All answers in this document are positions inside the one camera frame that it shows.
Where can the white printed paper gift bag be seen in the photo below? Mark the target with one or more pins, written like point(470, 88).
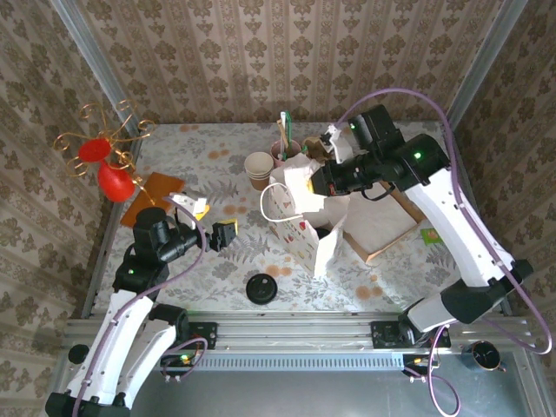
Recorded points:
point(330, 256)

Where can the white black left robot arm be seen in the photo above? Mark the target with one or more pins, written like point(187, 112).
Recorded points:
point(117, 330)

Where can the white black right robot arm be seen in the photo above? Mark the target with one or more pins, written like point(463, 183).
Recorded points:
point(456, 226)

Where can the brown bread roll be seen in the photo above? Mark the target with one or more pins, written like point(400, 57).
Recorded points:
point(313, 150)

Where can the orange wooden board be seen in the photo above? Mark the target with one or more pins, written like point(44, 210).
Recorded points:
point(160, 187)

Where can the pink cup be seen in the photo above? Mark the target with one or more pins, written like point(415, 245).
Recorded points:
point(274, 157)

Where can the brown paper cup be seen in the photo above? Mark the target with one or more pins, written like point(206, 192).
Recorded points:
point(260, 184)
point(259, 164)

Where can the wooden stirrer stick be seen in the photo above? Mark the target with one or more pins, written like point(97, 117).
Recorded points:
point(285, 139)

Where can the black plastic cup lid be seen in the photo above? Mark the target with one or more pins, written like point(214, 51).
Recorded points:
point(261, 288)

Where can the brown cardboard tray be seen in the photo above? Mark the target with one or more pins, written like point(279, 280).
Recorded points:
point(359, 251)

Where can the green tea bag packet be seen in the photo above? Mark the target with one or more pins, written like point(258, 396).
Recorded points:
point(433, 236)

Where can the small circuit board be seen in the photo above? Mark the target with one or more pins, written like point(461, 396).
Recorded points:
point(417, 361)
point(184, 359)

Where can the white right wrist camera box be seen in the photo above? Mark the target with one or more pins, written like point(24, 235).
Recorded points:
point(339, 145)

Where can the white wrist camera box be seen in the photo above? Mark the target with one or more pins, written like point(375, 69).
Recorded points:
point(339, 145)
point(184, 202)

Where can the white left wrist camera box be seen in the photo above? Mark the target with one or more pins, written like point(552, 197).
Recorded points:
point(184, 202)

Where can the aluminium table side rail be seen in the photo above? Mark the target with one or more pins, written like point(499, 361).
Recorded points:
point(91, 291)

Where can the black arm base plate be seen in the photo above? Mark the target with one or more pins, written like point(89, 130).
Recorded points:
point(208, 334)
point(382, 336)

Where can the aluminium front rail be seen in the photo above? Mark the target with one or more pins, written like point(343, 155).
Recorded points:
point(295, 334)

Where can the aluminium frame post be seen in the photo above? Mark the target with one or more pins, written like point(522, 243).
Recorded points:
point(102, 78)
point(482, 65)

